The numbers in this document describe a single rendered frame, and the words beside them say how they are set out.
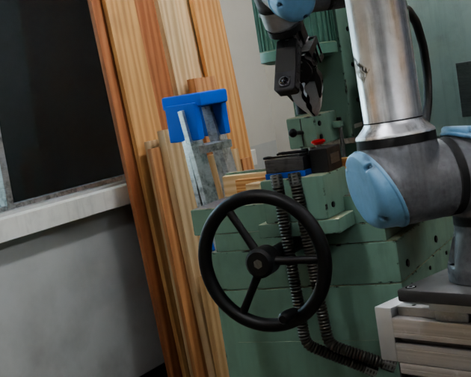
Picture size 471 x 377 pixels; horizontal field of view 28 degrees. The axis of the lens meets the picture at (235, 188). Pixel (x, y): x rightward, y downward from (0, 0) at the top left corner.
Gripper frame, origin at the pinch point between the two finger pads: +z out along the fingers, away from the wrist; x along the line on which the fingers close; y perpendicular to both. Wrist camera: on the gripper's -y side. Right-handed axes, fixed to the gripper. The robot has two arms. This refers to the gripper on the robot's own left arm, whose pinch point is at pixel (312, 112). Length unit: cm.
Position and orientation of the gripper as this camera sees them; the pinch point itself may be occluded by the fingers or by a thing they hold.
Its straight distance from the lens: 194.0
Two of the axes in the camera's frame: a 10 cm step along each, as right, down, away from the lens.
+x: -8.8, 0.9, 4.6
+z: 3.5, 7.7, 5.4
